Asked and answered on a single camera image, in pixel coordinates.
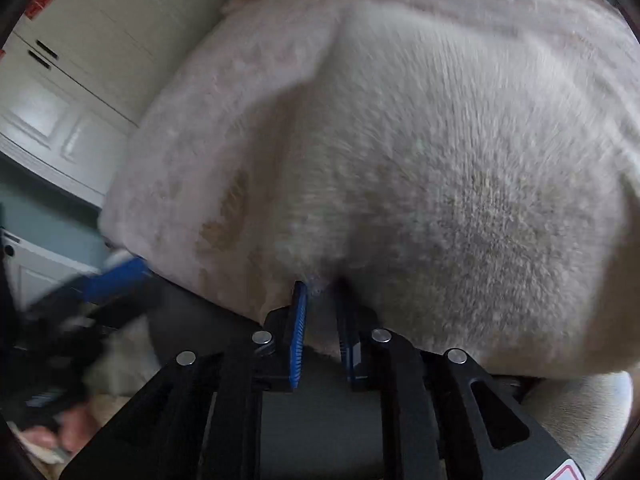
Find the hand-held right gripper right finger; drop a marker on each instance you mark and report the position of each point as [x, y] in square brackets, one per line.
[347, 347]

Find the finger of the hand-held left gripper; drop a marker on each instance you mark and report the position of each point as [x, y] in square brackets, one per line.
[117, 275]

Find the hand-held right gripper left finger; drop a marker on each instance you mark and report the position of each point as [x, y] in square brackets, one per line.
[298, 340]

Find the person's left hand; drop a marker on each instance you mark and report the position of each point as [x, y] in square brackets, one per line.
[77, 430]

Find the cream fuzzy cloth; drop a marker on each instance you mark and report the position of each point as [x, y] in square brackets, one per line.
[125, 360]
[575, 420]

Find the white low cabinet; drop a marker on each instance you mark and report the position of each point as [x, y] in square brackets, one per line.
[30, 265]

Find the white wardrobe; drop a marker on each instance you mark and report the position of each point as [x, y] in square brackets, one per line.
[100, 60]

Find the red paper wardrobe decoration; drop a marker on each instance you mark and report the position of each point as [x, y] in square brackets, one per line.
[41, 3]

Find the dark grey bed frame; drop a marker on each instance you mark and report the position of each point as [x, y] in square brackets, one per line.
[320, 422]

